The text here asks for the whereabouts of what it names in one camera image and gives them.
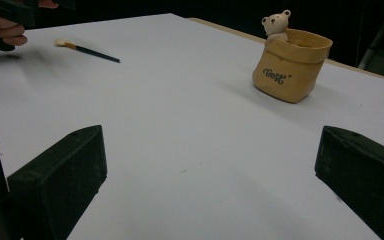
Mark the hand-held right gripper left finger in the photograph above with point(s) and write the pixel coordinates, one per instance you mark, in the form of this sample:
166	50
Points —
60	180

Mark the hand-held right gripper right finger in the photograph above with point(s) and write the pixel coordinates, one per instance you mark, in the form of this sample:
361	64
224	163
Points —
366	173

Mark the tan bear pen holder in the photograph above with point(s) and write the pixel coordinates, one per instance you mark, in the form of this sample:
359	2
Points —
290	73

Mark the white table cover sheet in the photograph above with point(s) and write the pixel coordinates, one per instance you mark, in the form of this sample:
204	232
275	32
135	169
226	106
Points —
186	100

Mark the black metal frame stand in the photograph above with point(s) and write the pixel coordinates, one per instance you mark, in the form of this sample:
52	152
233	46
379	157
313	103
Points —
380	60

